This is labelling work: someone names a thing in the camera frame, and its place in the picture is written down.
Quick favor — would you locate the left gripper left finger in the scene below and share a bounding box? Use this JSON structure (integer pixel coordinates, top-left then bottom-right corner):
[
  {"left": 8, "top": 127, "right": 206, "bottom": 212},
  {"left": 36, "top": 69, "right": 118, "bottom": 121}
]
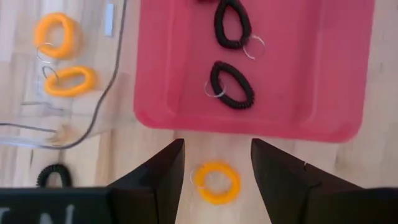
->
[{"left": 107, "top": 138, "right": 186, "bottom": 224}]

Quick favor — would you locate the black spring keychain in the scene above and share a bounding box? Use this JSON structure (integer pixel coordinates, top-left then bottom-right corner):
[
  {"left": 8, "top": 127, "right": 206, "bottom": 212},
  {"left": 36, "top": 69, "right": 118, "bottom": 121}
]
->
[
  {"left": 213, "top": 0, "right": 266, "bottom": 61},
  {"left": 203, "top": 60, "right": 256, "bottom": 111},
  {"left": 35, "top": 163, "right": 73, "bottom": 189}
]

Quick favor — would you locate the yellow spring keychain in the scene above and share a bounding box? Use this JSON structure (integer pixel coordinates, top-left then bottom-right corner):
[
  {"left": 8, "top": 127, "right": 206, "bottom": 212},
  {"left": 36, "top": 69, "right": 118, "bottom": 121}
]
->
[
  {"left": 33, "top": 11, "right": 76, "bottom": 63},
  {"left": 42, "top": 64, "right": 97, "bottom": 98},
  {"left": 190, "top": 161, "right": 243, "bottom": 207}
]

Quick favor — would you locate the clear plastic bin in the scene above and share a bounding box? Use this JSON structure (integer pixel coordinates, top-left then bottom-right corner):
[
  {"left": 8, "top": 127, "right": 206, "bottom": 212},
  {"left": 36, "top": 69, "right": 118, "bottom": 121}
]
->
[{"left": 0, "top": 0, "right": 129, "bottom": 151}]

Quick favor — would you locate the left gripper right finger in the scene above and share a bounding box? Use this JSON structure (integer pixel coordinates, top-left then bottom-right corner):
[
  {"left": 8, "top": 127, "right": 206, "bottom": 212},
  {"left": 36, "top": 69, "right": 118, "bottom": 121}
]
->
[{"left": 251, "top": 138, "right": 322, "bottom": 224}]

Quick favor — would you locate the pink translucent plastic bin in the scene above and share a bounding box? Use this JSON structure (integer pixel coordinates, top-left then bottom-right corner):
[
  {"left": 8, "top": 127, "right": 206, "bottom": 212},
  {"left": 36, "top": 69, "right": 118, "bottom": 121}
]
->
[{"left": 132, "top": 0, "right": 376, "bottom": 144}]

